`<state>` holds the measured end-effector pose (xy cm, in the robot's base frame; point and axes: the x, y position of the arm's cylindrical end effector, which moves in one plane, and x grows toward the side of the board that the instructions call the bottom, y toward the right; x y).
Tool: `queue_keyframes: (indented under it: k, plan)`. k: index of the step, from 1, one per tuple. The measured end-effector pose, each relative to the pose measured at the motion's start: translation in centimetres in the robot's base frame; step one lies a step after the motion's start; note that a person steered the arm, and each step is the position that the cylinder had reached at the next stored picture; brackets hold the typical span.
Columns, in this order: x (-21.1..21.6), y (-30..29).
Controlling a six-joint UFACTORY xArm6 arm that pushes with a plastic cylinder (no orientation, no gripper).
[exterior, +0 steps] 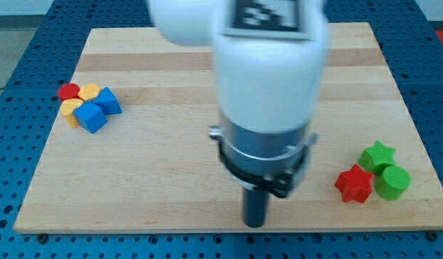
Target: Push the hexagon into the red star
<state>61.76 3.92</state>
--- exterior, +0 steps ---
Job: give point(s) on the red cylinder block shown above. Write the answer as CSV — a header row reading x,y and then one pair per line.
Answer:
x,y
68,91

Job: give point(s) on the blue block rear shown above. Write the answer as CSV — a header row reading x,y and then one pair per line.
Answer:
x,y
108,102

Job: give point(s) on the yellow hexagon block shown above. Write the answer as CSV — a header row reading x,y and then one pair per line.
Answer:
x,y
89,91

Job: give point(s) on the blue cube block front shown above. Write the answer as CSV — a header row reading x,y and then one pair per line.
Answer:
x,y
90,116

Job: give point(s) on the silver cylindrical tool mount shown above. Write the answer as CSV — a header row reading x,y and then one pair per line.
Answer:
x,y
274,162

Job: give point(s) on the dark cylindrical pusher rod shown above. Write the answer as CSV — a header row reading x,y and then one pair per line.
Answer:
x,y
255,203

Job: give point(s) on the green star block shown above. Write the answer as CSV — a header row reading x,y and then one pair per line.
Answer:
x,y
376,158

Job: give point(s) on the red star block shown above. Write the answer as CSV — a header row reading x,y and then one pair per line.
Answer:
x,y
355,184

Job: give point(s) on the green cylinder block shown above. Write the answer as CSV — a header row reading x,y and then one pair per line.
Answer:
x,y
392,182

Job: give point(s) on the black fiducial marker tag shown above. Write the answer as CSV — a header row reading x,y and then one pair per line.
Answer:
x,y
269,19

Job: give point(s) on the yellow cylinder block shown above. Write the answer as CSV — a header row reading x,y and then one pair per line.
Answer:
x,y
67,109

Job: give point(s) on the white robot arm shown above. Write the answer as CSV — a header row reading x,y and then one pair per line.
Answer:
x,y
269,58

